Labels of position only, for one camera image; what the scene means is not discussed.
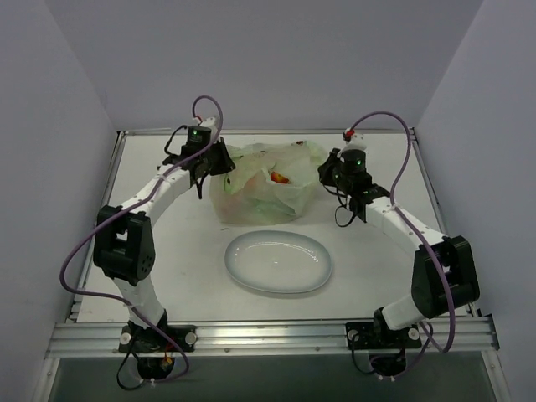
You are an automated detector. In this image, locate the white oval plate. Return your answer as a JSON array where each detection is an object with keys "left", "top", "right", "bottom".
[{"left": 224, "top": 230, "right": 332, "bottom": 295}]

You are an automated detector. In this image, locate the translucent plastic bag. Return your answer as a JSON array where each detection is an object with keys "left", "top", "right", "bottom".
[{"left": 209, "top": 141, "right": 327, "bottom": 226}]

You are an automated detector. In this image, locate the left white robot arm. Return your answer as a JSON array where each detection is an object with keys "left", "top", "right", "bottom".
[{"left": 93, "top": 116, "right": 235, "bottom": 351}]

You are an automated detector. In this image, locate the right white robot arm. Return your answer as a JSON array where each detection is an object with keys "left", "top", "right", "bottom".
[{"left": 318, "top": 148, "right": 480, "bottom": 346}]

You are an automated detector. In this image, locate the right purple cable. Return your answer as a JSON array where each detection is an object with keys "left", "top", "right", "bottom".
[{"left": 345, "top": 111, "right": 457, "bottom": 374}]

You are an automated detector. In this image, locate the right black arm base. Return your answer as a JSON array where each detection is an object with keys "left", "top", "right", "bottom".
[{"left": 345, "top": 309, "right": 422, "bottom": 381}]

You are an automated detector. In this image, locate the orange fake fruit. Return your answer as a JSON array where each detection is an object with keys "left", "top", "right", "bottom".
[{"left": 270, "top": 171, "right": 290, "bottom": 184}]

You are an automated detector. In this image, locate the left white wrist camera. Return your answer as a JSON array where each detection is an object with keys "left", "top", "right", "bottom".
[{"left": 196, "top": 116, "right": 221, "bottom": 131}]

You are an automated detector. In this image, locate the purple cable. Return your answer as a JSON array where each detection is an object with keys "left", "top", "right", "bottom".
[
  {"left": 345, "top": 111, "right": 457, "bottom": 374},
  {"left": 59, "top": 95, "right": 224, "bottom": 374}
]

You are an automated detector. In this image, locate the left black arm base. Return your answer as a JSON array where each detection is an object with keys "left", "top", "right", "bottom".
[{"left": 117, "top": 317, "right": 198, "bottom": 382}]

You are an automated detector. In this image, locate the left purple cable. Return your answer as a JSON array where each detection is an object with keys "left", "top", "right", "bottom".
[{"left": 59, "top": 95, "right": 224, "bottom": 374}]

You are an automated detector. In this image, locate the aluminium front rail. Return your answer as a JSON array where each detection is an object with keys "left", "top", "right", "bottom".
[{"left": 44, "top": 316, "right": 502, "bottom": 359}]

